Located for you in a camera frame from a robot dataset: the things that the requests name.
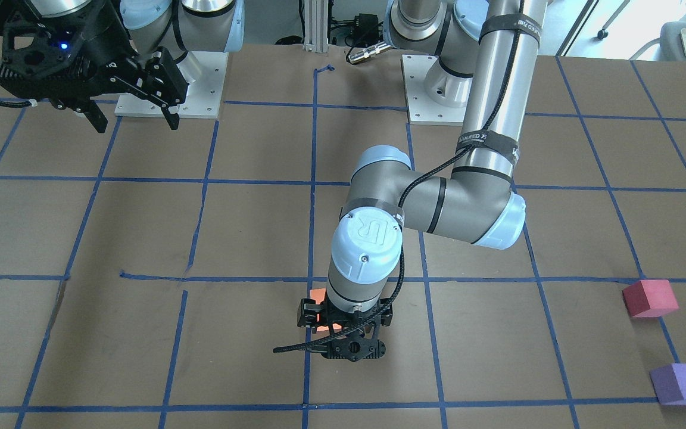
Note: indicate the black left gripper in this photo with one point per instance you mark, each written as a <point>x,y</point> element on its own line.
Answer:
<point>308,313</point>

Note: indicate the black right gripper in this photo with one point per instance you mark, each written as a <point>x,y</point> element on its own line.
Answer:
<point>106,55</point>

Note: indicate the orange foam block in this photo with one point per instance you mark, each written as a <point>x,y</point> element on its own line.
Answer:
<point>319,297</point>

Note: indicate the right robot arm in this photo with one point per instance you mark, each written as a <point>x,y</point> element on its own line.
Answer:
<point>181,27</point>

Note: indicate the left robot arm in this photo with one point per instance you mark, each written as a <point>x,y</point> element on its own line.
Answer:
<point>468,197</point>

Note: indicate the pink foam block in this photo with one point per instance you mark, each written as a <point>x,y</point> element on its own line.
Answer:
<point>650,298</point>

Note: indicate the purple foam block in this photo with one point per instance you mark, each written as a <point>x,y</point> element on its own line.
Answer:
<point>669,383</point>

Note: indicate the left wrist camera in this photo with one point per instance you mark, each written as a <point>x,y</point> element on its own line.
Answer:
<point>352,348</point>

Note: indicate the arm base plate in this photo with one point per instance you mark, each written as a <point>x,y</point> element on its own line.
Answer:
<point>197,91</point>
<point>434,97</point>

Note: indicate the aluminium frame post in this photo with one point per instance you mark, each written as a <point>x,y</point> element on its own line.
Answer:
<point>316,26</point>

